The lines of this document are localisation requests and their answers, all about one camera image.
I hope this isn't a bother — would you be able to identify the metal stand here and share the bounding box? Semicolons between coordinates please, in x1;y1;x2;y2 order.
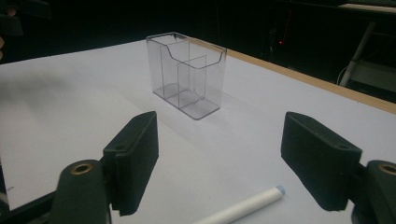
337;21;396;93

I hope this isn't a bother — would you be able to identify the clear plastic organizer box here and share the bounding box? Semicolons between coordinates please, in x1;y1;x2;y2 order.
145;31;228;121

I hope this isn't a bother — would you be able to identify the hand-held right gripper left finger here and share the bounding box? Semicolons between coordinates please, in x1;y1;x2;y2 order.
102;110;160;217

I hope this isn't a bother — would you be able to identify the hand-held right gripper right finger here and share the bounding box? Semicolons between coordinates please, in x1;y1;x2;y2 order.
280;111;363;212

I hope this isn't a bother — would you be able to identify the white marker pen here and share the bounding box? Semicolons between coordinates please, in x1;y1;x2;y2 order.
191;185;287;224

